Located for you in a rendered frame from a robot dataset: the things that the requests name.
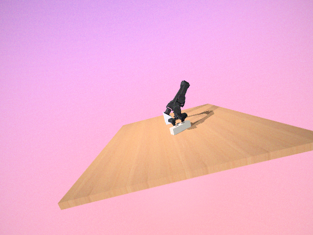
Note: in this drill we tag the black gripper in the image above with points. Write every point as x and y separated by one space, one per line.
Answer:
172 120

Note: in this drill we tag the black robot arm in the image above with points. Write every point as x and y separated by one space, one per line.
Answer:
178 101

